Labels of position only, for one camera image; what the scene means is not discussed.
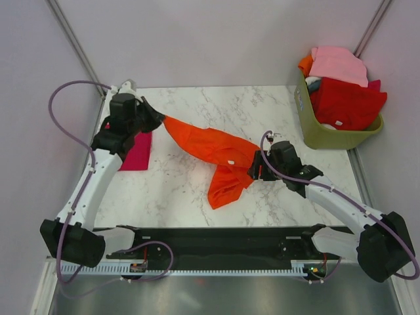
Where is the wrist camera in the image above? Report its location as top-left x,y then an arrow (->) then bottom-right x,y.
110,79 -> 137,96
265,132 -> 283,145

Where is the magenta garment in basket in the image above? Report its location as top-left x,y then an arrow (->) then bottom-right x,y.
367,79 -> 381,92

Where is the aluminium frame post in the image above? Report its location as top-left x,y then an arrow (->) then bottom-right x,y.
45,0 -> 100,83
353,0 -> 394,58

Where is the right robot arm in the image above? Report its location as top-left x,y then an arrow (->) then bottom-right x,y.
248,141 -> 419,282

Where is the magenta t shirt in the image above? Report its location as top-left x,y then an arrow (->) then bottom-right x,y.
119,133 -> 152,171

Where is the right aluminium rail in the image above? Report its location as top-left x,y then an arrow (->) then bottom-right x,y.
347,148 -> 374,207

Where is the white slotted cable duct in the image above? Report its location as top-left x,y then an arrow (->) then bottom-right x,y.
60,259 -> 326,277

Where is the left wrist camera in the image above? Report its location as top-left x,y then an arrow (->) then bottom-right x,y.
110,79 -> 137,96

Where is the pink t shirt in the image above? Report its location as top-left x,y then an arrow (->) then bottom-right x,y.
309,46 -> 368,87

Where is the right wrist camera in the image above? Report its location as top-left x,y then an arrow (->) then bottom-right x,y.
265,132 -> 283,145

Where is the teal garment in basket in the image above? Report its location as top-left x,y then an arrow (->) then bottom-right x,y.
307,80 -> 322,94

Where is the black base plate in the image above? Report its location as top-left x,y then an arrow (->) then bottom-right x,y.
107,226 -> 337,271

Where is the orange garment in basket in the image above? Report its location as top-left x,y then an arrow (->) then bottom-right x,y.
298,54 -> 313,77

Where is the left aluminium frame post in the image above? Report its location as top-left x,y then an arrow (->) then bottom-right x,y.
45,0 -> 100,83

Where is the white garment in basket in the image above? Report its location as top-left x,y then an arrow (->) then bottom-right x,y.
305,76 -> 322,86

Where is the right aluminium frame post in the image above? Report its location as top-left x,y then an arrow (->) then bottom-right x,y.
353,0 -> 394,58

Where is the olive green laundry basket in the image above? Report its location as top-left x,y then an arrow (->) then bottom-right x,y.
294,72 -> 384,150

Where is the orange t shirt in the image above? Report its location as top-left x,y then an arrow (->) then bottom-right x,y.
163,116 -> 259,209

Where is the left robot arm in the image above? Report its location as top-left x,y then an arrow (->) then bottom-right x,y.
40,93 -> 165,267

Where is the red t shirt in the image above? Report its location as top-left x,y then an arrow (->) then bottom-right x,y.
310,77 -> 387,131

